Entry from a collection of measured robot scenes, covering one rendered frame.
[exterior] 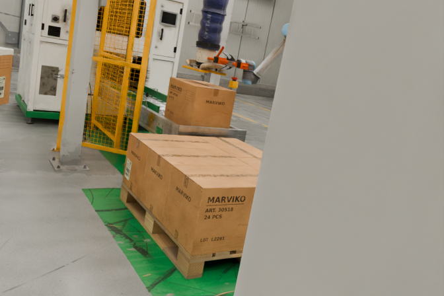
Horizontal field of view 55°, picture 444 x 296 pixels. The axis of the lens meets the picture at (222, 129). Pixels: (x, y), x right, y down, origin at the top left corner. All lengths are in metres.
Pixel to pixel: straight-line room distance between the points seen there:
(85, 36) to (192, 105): 1.10
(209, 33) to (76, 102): 1.33
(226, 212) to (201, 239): 0.20
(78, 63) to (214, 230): 2.11
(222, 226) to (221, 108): 1.56
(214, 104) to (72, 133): 1.31
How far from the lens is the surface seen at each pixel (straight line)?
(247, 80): 3.90
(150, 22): 4.17
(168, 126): 3.75
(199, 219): 2.37
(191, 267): 2.49
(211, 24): 3.90
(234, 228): 2.53
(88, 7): 3.93
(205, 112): 3.71
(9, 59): 3.43
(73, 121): 4.01
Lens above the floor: 1.27
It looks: 10 degrees down
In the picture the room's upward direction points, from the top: 10 degrees clockwise
